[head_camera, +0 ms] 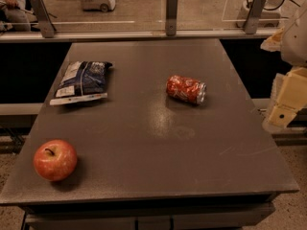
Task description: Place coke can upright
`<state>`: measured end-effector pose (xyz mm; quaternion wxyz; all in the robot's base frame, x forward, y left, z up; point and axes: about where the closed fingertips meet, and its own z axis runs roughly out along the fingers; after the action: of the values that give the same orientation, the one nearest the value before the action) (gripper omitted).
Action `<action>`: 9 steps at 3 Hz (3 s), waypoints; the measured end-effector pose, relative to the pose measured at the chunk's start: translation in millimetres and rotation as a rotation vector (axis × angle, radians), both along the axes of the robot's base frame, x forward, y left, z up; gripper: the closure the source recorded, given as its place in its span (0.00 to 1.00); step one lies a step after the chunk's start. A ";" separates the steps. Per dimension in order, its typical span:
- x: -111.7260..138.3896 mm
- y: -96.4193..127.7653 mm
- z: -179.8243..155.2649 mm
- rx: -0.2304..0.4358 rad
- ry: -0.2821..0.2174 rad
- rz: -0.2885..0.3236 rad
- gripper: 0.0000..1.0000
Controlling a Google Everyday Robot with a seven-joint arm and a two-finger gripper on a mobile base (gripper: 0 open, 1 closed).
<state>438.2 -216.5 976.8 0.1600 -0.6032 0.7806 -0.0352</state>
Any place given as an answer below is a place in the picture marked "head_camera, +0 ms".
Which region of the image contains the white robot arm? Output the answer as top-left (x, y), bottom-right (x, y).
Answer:
top-left (261, 2), bottom-right (307, 132)

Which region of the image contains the grey middle rail bracket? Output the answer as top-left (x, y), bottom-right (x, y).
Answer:
top-left (165, 0), bottom-right (178, 36)

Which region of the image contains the red coke can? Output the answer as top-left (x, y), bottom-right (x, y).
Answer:
top-left (166, 75), bottom-right (206, 105)

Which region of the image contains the grey rail bracket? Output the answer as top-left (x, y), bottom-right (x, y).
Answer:
top-left (165, 0), bottom-right (178, 36)
top-left (29, 0), bottom-right (56, 38)
top-left (244, 0), bottom-right (267, 35)

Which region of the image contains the white robot base right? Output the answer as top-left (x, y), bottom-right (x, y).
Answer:
top-left (236, 0), bottom-right (285, 28)

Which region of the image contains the seated person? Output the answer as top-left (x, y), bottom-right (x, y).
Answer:
top-left (0, 0), bottom-right (31, 32)

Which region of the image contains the red apple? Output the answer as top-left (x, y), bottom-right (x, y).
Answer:
top-left (33, 140), bottom-right (78, 182)

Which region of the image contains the grey horizontal rail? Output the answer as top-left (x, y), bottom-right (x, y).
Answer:
top-left (0, 28), bottom-right (277, 43)

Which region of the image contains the grey right rail bracket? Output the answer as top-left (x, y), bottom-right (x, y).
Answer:
top-left (244, 0), bottom-right (267, 35)

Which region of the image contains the blue white chip bag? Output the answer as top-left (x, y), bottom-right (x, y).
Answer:
top-left (50, 61), bottom-right (112, 105)

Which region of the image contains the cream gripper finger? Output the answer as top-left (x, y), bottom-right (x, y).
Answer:
top-left (260, 28), bottom-right (284, 52)
top-left (267, 67), bottom-right (307, 128)

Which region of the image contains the grey table cabinet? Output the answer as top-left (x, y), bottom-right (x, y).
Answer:
top-left (22, 195), bottom-right (275, 230)

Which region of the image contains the grey left rail bracket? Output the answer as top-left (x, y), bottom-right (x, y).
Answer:
top-left (29, 0), bottom-right (56, 38)

